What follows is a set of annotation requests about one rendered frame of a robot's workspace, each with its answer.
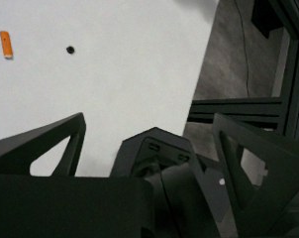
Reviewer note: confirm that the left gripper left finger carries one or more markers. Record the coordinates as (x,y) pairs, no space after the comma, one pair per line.
(18,152)

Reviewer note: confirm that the black hex nut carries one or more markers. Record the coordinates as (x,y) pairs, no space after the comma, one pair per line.
(70,49)

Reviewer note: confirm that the orange aa battery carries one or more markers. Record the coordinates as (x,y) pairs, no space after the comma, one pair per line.
(5,43)

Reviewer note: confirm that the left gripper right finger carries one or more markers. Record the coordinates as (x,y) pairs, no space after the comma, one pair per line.
(255,211)

